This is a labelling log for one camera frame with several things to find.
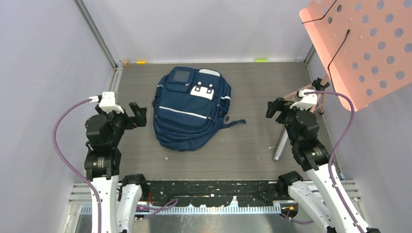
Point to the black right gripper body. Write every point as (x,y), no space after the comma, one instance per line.
(288,111)

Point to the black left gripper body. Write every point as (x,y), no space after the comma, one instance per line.
(120,122)

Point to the navy blue backpack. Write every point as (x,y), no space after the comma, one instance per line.
(190,107)

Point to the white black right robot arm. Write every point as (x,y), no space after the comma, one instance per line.
(333,211)

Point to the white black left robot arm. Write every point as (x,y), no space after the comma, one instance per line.
(114,200)

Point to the silver metal cylinder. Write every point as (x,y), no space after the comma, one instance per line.
(279,149)

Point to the green tape piece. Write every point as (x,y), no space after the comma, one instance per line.
(260,60)

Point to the small wooden cube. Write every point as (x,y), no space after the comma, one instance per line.
(126,62)

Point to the pink perforated stand board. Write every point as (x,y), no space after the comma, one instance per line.
(365,46)

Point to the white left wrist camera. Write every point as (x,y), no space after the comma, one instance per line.
(107,103)

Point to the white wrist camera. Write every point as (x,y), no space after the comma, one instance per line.
(107,103)
(307,99)

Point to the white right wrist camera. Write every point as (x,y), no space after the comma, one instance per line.
(307,99)

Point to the aluminium frame rail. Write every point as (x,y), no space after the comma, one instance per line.
(95,31)

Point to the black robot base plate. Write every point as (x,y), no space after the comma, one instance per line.
(213,193)

